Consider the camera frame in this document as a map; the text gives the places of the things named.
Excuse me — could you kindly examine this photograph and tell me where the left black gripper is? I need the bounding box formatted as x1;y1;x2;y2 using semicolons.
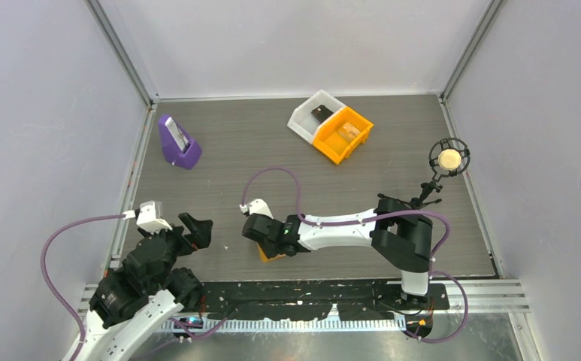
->
140;211;213;290

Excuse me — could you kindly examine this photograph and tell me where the orange card holder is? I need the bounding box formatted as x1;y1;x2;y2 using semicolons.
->
257;245;285;263

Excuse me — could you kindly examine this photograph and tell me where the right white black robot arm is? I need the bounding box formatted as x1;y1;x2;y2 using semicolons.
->
240;198;433;309

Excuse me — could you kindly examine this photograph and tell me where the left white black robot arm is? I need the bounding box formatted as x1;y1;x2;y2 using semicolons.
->
64;210;213;360

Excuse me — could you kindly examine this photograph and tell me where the white card in purple stand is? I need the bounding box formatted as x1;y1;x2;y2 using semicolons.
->
165;117;189;153

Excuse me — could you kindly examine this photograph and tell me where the clear card in orange bin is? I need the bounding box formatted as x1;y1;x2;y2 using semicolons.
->
337;123;361;143

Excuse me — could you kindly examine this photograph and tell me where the black card in white bin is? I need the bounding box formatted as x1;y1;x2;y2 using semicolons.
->
310;105;334;124

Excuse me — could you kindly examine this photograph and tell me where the purple stand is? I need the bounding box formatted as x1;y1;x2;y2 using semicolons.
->
158;114;202;170

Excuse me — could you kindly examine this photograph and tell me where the orange plastic bin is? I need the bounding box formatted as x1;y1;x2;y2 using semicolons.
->
312;106;374;165

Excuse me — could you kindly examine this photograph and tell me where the white plastic bin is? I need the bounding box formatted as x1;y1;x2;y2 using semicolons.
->
287;89;346;144

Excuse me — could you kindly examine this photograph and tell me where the black microphone tripod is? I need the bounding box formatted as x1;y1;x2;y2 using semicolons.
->
377;174;446;211

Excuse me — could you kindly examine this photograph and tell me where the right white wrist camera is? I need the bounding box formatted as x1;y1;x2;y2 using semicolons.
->
239;199;274;219

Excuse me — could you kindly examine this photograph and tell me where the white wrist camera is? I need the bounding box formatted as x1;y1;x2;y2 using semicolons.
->
239;199;274;219
122;201;173;235

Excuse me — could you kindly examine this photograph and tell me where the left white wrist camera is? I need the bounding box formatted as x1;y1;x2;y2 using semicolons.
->
122;201;173;235

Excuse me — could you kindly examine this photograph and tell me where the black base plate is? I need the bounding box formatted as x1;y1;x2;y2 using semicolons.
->
190;279;449;321

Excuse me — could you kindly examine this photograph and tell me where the microphone with shock mount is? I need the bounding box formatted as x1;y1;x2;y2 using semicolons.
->
428;137;471;179

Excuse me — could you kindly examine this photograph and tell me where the aluminium frame rail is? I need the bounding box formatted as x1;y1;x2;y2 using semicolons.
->
76;283;530;334

